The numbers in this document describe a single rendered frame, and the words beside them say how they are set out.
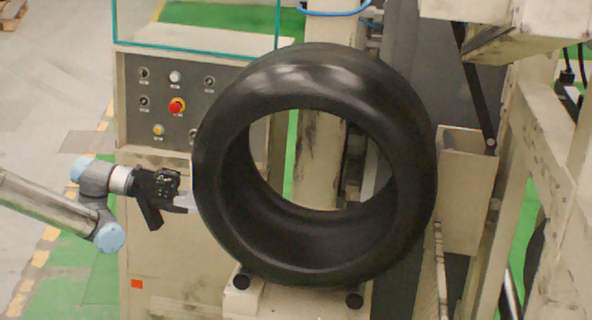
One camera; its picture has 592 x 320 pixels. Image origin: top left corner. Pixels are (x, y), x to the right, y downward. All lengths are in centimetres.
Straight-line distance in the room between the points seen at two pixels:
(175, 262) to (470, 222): 114
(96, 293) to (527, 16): 253
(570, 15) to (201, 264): 176
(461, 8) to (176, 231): 158
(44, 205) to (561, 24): 112
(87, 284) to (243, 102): 197
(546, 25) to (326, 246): 99
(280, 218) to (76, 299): 154
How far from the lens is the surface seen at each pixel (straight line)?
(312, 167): 186
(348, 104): 137
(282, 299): 175
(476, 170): 177
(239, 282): 164
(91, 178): 171
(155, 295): 260
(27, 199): 155
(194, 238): 240
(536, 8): 99
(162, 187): 165
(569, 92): 208
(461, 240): 186
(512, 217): 186
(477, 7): 108
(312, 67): 139
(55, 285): 325
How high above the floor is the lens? 184
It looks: 24 degrees down
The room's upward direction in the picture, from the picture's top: 4 degrees clockwise
